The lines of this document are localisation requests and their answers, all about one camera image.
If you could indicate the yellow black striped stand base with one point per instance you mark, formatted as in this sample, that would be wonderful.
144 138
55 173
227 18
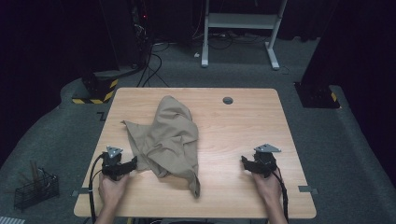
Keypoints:
98 90

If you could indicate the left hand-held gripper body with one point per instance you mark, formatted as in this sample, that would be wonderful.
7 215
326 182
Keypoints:
111 161

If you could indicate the person's right hand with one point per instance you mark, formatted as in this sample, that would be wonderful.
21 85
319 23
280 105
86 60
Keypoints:
267 188

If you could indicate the person's left hand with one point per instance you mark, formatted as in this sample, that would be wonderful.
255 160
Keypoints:
111 191

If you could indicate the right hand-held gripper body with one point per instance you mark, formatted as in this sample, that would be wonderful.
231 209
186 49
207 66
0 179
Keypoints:
264 161

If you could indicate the white striped floor plate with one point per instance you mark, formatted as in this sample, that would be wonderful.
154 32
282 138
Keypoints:
11 221

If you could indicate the grey tape piece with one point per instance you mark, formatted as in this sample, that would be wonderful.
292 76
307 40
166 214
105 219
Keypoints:
81 191
307 189

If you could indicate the khaki shorts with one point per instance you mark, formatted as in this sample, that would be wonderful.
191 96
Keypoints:
169 140

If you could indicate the white metal desk frame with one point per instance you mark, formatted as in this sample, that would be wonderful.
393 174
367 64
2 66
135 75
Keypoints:
241 21

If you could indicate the wooden sticks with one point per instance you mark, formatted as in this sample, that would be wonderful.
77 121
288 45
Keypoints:
33 171

